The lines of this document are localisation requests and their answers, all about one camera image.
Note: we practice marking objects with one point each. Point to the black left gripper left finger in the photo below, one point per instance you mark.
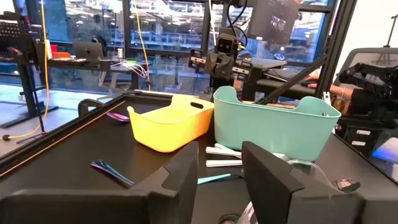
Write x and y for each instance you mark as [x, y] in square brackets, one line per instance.
[93, 205]

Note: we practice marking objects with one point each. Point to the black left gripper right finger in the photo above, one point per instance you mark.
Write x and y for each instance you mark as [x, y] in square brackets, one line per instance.
[311, 205]

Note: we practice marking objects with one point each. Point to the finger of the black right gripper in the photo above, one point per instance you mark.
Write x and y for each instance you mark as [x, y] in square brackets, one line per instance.
[214, 67]
[227, 67]

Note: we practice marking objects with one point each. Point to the clear plastic bin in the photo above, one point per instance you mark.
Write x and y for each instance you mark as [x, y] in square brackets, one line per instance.
[306, 162]

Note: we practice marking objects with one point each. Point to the teal plastic bin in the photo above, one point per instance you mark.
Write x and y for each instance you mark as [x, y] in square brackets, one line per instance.
[273, 133]

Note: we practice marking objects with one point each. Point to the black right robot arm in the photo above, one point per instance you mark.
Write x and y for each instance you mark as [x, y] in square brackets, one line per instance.
[222, 84]

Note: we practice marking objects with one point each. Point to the person's forearm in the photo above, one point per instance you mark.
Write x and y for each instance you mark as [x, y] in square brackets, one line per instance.
[337, 91]

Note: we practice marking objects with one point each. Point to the black hanging monitor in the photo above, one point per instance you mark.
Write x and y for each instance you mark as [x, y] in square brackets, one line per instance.
[273, 21]

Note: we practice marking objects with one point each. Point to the black diagonal rig strut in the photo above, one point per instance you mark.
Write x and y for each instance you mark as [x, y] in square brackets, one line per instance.
[292, 81]

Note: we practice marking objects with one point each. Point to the yellow plastic bin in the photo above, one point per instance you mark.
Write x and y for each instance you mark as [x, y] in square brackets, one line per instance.
[168, 130]

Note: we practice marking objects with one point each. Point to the white cup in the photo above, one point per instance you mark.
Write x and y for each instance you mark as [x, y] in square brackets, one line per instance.
[120, 53]

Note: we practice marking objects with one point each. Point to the black storage drawers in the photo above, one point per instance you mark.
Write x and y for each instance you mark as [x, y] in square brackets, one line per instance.
[351, 137]

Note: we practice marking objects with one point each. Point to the person's hand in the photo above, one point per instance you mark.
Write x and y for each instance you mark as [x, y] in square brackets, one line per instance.
[314, 82]

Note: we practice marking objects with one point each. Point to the black table clamp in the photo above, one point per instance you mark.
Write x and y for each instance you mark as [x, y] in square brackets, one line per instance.
[84, 105]

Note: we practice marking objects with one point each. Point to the black desk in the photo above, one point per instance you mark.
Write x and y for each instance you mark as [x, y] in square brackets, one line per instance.
[93, 66]

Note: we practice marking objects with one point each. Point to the grey laptop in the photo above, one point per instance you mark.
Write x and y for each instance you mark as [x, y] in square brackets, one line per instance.
[88, 50]

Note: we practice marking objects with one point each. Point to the orange red box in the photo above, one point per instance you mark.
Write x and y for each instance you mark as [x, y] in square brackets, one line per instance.
[61, 55]

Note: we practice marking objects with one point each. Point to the grey mesh office chair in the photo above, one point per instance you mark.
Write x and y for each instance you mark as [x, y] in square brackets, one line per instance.
[367, 57]

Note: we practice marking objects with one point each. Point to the white bottle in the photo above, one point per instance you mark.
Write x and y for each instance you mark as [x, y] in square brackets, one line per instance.
[49, 49]

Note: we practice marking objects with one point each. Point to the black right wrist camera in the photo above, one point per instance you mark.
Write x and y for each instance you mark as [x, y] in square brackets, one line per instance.
[226, 42]

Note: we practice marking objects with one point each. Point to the black table edge frame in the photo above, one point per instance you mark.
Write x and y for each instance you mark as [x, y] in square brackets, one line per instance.
[46, 140]

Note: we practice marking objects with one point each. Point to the black aluminium rig post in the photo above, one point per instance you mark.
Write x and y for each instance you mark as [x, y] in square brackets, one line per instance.
[337, 46]

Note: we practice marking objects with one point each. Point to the black desk leg frame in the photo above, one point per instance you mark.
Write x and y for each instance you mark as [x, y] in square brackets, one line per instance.
[28, 87]

